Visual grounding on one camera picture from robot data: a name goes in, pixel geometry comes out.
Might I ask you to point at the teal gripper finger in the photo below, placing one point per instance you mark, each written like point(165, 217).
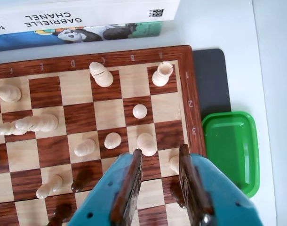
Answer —
point(103, 200)
point(223, 200)

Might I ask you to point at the panda picture book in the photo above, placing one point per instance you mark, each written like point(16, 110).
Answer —
point(87, 34)

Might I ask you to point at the wooden folding chess board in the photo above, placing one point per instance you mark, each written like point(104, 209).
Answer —
point(77, 117)

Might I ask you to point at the light wooden rook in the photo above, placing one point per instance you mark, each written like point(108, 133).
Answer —
point(11, 93)
point(161, 75)

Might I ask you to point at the white Gabrielle Chanel book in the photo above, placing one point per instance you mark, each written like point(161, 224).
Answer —
point(98, 9)

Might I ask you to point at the light wooden queen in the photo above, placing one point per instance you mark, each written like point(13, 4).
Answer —
point(145, 143)

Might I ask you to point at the light wooden pawn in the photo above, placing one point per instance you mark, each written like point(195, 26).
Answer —
point(49, 187)
point(2, 129)
point(174, 164)
point(140, 111)
point(84, 147)
point(112, 140)

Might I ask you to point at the green plastic tray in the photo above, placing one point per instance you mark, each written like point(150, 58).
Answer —
point(230, 150)

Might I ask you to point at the dark wooden pawn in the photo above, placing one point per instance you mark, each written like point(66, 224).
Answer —
point(81, 180)
point(60, 214)
point(180, 200)

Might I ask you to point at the light wooden bishop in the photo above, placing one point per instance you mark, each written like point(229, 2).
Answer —
point(101, 74)
point(44, 122)

